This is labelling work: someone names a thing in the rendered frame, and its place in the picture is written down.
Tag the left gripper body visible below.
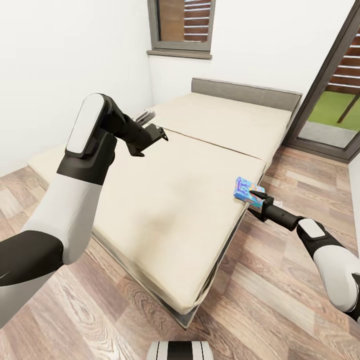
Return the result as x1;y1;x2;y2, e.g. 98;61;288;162
125;123;162;157

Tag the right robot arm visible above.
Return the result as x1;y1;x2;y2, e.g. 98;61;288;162
248;190;360;325

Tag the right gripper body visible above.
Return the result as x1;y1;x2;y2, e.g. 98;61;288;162
260;196;287;225

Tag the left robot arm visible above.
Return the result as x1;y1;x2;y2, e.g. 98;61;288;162
0;93;168;330

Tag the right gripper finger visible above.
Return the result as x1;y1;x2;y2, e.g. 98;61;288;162
248;208;261;220
249;190;269;200

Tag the board game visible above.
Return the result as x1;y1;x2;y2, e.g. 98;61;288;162
234;177;265;209

